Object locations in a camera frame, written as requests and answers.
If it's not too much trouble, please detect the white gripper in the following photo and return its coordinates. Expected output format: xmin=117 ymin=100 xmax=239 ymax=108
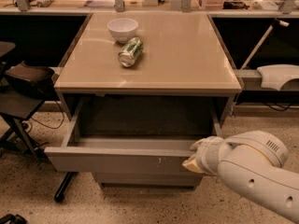
xmin=182 ymin=136 xmax=223 ymax=175

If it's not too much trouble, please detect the grey top drawer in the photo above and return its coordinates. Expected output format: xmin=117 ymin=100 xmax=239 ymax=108
xmin=46 ymin=96 xmax=221 ymax=175

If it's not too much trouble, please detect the grey drawer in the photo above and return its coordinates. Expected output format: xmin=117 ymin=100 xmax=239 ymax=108
xmin=93 ymin=173 xmax=202 ymax=187
xmin=46 ymin=96 xmax=221 ymax=175

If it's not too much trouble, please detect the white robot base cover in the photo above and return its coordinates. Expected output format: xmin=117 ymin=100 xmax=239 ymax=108
xmin=257 ymin=64 xmax=299 ymax=91

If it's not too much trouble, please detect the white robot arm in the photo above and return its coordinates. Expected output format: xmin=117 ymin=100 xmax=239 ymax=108
xmin=182 ymin=131 xmax=299 ymax=224

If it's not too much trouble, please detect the grey bottom drawer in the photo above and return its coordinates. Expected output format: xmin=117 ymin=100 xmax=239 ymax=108
xmin=93 ymin=173 xmax=202 ymax=187

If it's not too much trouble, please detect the grey drawer cabinet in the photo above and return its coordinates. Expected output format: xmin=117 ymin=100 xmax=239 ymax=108
xmin=53 ymin=10 xmax=243 ymax=191

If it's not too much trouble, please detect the green soda can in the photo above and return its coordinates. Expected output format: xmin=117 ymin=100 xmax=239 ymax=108
xmin=118 ymin=37 xmax=144 ymax=68

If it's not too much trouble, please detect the white bowl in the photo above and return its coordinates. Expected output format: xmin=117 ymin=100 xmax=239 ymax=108
xmin=107 ymin=18 xmax=138 ymax=44

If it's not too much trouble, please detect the white stick with black tip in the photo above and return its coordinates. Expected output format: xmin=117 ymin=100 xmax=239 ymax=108
xmin=241 ymin=19 xmax=289 ymax=70

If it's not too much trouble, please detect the black bag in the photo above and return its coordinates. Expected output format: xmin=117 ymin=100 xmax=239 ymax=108
xmin=4 ymin=63 xmax=54 ymax=99

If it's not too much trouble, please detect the black side table stand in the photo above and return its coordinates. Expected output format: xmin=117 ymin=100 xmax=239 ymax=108
xmin=0 ymin=40 xmax=78 ymax=203

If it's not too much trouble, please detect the black shoe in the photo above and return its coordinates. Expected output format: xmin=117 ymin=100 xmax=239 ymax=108
xmin=0 ymin=214 xmax=27 ymax=224

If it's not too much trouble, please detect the black floor cable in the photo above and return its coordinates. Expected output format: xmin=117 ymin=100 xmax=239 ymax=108
xmin=18 ymin=100 xmax=65 ymax=133

